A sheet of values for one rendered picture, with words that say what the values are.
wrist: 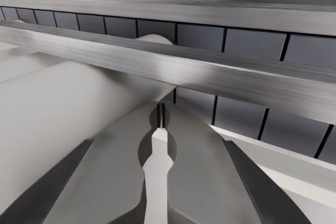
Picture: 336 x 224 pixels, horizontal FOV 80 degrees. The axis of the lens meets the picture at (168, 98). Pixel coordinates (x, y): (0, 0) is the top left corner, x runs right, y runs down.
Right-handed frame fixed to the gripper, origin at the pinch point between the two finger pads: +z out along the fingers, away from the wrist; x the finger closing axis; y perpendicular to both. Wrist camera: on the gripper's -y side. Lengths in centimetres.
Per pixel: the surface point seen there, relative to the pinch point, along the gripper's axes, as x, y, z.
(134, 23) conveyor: -2.6, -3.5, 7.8
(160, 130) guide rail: -0.2, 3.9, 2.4
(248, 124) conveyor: 6.7, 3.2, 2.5
